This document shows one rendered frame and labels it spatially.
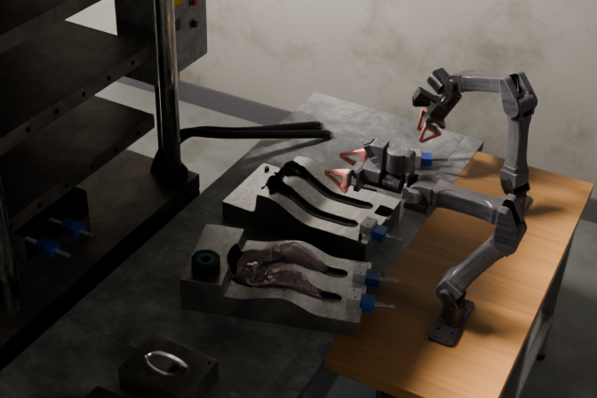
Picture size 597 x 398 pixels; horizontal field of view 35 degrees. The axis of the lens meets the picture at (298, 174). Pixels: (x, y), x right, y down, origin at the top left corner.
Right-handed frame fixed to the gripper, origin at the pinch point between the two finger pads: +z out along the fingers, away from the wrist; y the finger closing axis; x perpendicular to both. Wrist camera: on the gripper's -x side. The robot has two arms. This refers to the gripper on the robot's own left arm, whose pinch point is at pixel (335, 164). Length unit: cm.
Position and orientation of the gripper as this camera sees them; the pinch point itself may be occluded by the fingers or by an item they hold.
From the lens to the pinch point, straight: 252.5
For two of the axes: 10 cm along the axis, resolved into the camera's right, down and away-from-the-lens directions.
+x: -0.2, 8.3, 5.5
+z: -8.9, -2.6, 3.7
